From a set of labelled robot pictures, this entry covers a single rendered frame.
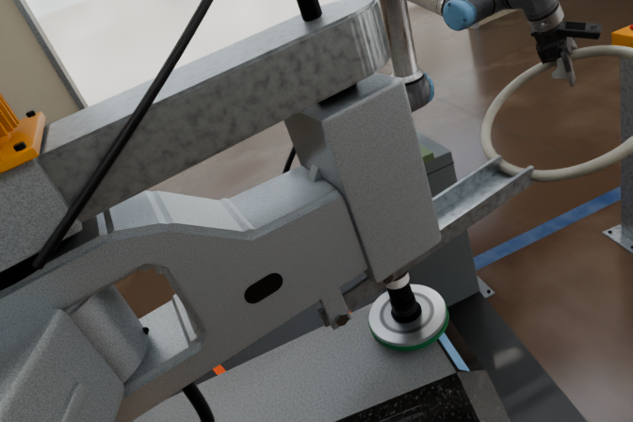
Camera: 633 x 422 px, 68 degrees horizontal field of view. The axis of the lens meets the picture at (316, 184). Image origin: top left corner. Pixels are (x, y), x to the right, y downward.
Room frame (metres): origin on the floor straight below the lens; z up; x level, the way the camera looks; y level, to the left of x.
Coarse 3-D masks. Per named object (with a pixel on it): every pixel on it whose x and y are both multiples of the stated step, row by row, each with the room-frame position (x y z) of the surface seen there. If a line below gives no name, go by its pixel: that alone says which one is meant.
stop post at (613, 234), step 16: (624, 32) 1.75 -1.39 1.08; (624, 64) 1.76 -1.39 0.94; (624, 80) 1.76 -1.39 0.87; (624, 96) 1.76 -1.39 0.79; (624, 112) 1.76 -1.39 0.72; (624, 128) 1.76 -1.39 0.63; (624, 160) 1.76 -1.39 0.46; (624, 176) 1.76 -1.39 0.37; (624, 192) 1.76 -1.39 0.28; (624, 208) 1.76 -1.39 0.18; (624, 224) 1.76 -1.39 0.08; (624, 240) 1.73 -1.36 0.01
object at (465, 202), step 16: (496, 160) 1.13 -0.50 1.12; (480, 176) 1.11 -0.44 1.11; (496, 176) 1.11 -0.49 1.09; (528, 176) 1.02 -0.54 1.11; (448, 192) 1.07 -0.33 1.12; (464, 192) 1.09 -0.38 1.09; (480, 192) 1.07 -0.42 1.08; (496, 192) 0.99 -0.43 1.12; (512, 192) 1.00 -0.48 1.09; (448, 208) 1.05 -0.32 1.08; (464, 208) 1.03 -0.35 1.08; (480, 208) 0.97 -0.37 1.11; (448, 224) 0.94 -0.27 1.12; (464, 224) 0.95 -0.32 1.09; (448, 240) 0.93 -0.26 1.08; (400, 272) 0.89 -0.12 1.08; (352, 288) 0.85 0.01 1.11; (368, 288) 0.86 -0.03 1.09; (352, 304) 0.84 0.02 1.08; (336, 320) 0.79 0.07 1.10
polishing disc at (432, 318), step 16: (416, 288) 1.02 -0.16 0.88; (384, 304) 1.00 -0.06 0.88; (432, 304) 0.94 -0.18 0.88; (384, 320) 0.94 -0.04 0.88; (416, 320) 0.90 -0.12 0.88; (432, 320) 0.89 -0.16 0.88; (384, 336) 0.89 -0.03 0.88; (400, 336) 0.87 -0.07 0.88; (416, 336) 0.85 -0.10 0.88; (432, 336) 0.85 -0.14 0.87
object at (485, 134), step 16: (592, 48) 1.26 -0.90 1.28; (608, 48) 1.23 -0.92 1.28; (624, 48) 1.18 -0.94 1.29; (544, 64) 1.35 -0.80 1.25; (496, 96) 1.38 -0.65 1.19; (496, 112) 1.34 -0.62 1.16; (624, 144) 0.92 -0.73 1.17; (592, 160) 0.94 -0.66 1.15; (608, 160) 0.92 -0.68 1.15; (512, 176) 1.08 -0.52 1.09; (544, 176) 1.00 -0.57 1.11; (560, 176) 0.97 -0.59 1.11; (576, 176) 0.95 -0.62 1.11
